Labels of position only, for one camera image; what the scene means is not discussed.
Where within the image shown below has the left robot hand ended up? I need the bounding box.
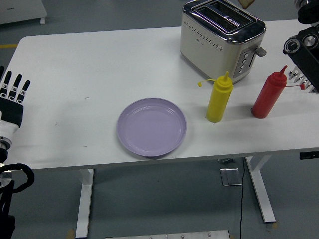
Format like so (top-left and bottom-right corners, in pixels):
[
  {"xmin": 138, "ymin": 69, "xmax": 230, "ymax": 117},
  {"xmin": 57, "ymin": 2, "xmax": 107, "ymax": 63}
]
[{"xmin": 0, "ymin": 66, "xmax": 31, "ymax": 141}]

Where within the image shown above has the purple plate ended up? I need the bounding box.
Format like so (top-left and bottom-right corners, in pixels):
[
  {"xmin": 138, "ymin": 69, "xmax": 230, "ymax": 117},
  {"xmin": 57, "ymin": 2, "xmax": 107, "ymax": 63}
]
[{"xmin": 116, "ymin": 97, "xmax": 187, "ymax": 157}]

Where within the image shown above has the cream and chrome toaster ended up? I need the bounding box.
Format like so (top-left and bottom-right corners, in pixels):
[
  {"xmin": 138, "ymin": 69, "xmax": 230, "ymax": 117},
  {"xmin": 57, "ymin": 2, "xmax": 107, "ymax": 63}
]
[{"xmin": 179, "ymin": 0, "xmax": 267, "ymax": 85}]

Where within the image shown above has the bread slice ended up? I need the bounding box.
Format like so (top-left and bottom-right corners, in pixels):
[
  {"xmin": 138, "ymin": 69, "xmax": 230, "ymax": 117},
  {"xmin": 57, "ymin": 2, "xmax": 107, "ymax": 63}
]
[{"xmin": 238, "ymin": 0, "xmax": 255, "ymax": 9}]

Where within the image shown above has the metal floor plate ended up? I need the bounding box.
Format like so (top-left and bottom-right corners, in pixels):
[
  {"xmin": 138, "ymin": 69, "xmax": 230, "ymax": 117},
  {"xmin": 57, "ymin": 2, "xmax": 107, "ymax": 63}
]
[{"xmin": 220, "ymin": 168, "xmax": 243, "ymax": 187}]

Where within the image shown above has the white cabinet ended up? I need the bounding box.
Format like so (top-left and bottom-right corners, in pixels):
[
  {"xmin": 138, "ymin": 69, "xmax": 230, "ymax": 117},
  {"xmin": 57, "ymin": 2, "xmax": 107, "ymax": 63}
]
[{"xmin": 0, "ymin": 0, "xmax": 47, "ymax": 25}]

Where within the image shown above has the white table leg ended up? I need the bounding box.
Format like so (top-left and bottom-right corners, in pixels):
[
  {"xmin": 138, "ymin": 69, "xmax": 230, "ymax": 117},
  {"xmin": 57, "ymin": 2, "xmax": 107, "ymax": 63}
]
[
  {"xmin": 75, "ymin": 168, "xmax": 95, "ymax": 239},
  {"xmin": 245, "ymin": 155, "xmax": 277, "ymax": 224}
]

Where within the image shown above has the yellow squeeze bottle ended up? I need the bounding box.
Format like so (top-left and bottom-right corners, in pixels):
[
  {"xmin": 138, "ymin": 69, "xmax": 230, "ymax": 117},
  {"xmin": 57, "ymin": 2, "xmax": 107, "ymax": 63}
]
[{"xmin": 197, "ymin": 71, "xmax": 233, "ymax": 123}]

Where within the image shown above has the red squeeze bottle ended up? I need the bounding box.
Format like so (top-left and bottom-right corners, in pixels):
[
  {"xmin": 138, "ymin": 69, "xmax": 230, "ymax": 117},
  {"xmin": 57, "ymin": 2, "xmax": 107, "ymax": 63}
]
[{"xmin": 251, "ymin": 65, "xmax": 305, "ymax": 120}]

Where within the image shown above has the metal toast rack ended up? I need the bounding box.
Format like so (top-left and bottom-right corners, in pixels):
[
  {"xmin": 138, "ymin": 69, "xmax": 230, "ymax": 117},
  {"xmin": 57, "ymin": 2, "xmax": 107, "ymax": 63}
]
[{"xmin": 289, "ymin": 66, "xmax": 319, "ymax": 93}]

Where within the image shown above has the black table control panel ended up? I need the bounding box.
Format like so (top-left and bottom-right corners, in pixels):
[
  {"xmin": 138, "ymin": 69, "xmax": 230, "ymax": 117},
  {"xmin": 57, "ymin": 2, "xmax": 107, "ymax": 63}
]
[{"xmin": 299, "ymin": 151, "xmax": 319, "ymax": 160}]

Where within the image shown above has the black floor cable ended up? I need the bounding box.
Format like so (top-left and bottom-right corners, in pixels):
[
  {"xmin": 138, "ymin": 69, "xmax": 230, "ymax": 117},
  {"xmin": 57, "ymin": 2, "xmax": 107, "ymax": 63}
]
[{"xmin": 238, "ymin": 158, "xmax": 246, "ymax": 239}]

